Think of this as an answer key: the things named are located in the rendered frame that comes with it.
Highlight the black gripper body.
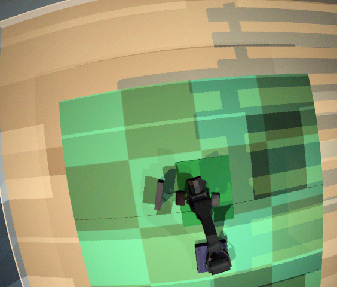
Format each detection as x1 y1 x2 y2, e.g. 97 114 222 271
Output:
176 190 220 207

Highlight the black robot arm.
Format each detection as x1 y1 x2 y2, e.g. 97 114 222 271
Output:
187 176 232 275

